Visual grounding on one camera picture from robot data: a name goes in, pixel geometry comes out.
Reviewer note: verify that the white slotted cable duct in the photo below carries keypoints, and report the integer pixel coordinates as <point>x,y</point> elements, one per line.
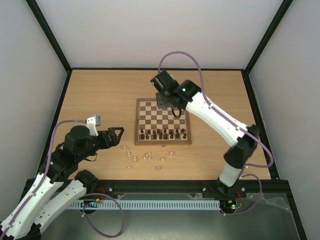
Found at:
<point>206,205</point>

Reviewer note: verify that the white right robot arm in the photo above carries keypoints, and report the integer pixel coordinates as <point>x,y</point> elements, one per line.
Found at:
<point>190,97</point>

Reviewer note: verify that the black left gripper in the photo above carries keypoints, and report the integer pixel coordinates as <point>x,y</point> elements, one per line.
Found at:
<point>115,141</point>

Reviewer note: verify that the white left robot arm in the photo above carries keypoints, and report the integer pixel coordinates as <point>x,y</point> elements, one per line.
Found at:
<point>59,183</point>

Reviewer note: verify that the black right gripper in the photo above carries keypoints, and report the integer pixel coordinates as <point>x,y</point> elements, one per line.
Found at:
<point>161,102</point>

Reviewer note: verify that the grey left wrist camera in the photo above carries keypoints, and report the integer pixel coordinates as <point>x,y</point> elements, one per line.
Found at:
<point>92,123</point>

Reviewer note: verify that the clear plastic sheet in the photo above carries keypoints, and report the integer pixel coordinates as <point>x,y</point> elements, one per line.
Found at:
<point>270,199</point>

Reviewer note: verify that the wooden chess board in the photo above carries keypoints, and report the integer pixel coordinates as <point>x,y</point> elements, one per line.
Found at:
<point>161,126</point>

